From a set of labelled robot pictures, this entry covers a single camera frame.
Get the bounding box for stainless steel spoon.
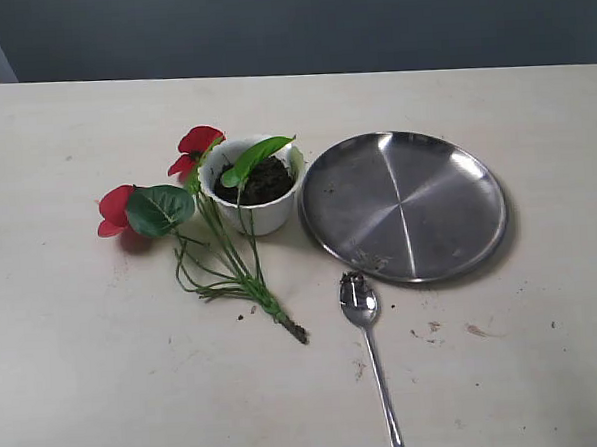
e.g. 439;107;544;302
339;271;405;447

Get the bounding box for white plastic flower pot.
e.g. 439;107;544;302
198;134;306;237

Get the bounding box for round stainless steel plate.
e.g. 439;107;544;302
297;131;509;284

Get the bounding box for red artificial flower plant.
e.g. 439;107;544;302
97;125;309;344

